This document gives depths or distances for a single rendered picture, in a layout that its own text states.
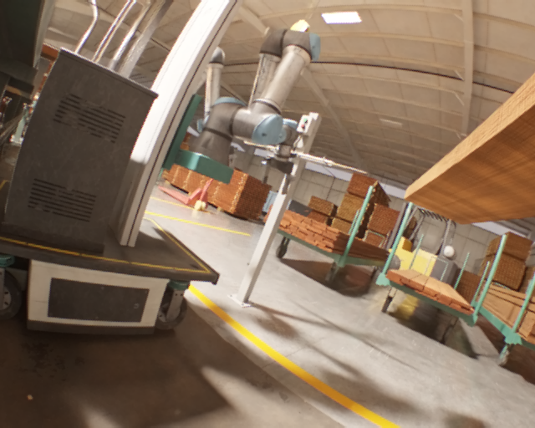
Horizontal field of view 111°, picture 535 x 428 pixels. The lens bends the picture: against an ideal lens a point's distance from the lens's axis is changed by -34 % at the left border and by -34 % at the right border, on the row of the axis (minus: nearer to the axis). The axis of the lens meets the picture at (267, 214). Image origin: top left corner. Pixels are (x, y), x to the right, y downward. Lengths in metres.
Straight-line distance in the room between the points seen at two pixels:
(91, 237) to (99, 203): 0.11
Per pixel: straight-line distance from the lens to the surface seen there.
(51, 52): 1.01
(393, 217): 10.54
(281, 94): 0.98
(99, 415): 0.83
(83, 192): 0.85
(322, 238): 2.97
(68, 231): 0.88
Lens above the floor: 0.67
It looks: 3 degrees down
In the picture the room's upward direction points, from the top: 22 degrees clockwise
